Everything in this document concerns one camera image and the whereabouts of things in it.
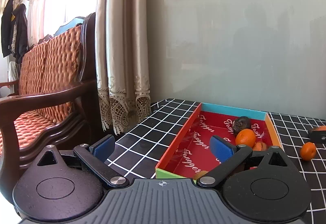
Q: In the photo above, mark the dark passion fruit in tray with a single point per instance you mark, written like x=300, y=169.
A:
x=240, y=124

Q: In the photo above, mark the orange tangerine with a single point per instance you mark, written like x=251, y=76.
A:
x=308, y=151
x=246, y=137

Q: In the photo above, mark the brown kiwi fruit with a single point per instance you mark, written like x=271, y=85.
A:
x=199, y=174

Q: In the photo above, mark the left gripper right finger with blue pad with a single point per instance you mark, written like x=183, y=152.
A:
x=231, y=157

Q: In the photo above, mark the wooden sofa with orange cushions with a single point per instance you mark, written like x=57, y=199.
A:
x=56, y=103

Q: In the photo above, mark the dark jackets on rack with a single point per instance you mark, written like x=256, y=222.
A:
x=14, y=35

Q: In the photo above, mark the peeled orange fruit piece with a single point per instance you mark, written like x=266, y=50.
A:
x=260, y=146

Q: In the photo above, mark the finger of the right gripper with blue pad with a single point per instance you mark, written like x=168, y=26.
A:
x=317, y=134

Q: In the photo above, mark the red colourful cardboard tray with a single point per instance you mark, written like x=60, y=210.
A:
x=189, y=153

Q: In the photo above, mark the orange tangerine in tray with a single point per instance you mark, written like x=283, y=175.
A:
x=246, y=137

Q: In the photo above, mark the beige lace curtain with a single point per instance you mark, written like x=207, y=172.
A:
x=121, y=48

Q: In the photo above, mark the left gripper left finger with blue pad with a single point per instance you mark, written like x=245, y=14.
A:
x=94, y=157

